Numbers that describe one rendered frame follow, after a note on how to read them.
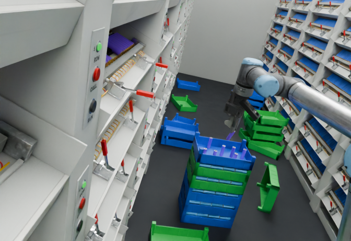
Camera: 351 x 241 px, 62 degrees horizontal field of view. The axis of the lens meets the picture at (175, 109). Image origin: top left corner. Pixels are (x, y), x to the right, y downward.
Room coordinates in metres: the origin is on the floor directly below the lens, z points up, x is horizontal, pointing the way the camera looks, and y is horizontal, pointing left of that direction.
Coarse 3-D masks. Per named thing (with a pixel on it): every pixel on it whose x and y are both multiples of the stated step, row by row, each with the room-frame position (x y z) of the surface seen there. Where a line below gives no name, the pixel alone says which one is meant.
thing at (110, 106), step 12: (132, 36) 0.99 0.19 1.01; (144, 36) 0.99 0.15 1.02; (144, 48) 0.98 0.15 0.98; (156, 48) 0.99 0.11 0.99; (132, 72) 0.75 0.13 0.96; (144, 72) 0.81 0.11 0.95; (132, 84) 0.67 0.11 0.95; (108, 96) 0.55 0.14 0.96; (108, 108) 0.50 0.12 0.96; (120, 108) 0.56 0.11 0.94; (108, 120) 0.46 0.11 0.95
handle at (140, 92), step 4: (124, 88) 0.57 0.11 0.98; (128, 88) 0.57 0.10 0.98; (132, 92) 0.56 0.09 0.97; (136, 92) 0.56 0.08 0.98; (140, 92) 0.56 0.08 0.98; (144, 92) 0.57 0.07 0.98; (148, 92) 0.57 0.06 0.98; (144, 96) 0.56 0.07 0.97; (148, 96) 0.56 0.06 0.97; (152, 96) 0.56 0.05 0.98
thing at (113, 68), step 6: (132, 48) 0.87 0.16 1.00; (138, 48) 0.91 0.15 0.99; (126, 54) 0.78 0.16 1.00; (132, 54) 0.81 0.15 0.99; (120, 60) 0.71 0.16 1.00; (126, 60) 0.74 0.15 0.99; (132, 60) 0.80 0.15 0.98; (108, 66) 0.63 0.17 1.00; (114, 66) 0.65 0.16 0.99; (120, 66) 0.69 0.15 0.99; (108, 72) 0.60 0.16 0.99; (114, 72) 0.64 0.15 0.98; (108, 78) 0.60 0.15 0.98; (102, 96) 0.51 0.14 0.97
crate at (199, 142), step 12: (204, 144) 1.52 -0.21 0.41; (216, 144) 1.53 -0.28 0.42; (228, 144) 1.54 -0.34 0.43; (240, 144) 1.55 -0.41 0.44; (204, 156) 1.32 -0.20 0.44; (216, 156) 1.33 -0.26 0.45; (228, 156) 1.45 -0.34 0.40; (240, 156) 1.48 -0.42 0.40; (252, 156) 1.37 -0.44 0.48; (240, 168) 1.35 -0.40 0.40
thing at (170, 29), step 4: (168, 20) 1.53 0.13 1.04; (168, 24) 1.53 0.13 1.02; (172, 24) 1.69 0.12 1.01; (164, 28) 1.67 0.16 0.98; (168, 28) 1.53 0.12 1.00; (172, 28) 1.69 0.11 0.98; (176, 28) 1.69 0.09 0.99; (164, 32) 1.53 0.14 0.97; (168, 32) 1.53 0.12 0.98; (172, 32) 1.69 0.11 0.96; (164, 36) 1.48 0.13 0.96; (168, 36) 1.53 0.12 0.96; (172, 36) 1.63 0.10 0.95; (164, 40) 1.28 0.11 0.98; (168, 40) 1.45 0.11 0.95; (164, 44) 1.09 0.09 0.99; (164, 48) 1.32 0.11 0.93; (160, 52) 1.13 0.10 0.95
